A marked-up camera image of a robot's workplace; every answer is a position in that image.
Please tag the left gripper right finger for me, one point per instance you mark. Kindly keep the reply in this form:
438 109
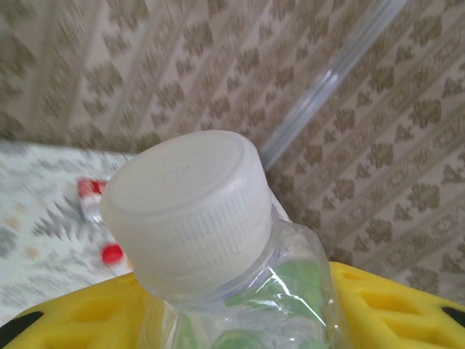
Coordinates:
399 316

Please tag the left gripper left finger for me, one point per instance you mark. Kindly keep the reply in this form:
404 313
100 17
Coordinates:
72 320

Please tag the red label bottle red cap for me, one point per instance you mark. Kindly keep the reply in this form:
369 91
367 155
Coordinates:
91 187

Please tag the green label bottle white cap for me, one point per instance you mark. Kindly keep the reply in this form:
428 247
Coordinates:
189 203

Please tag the aluminium frame post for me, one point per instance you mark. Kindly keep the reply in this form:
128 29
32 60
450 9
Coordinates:
330 78

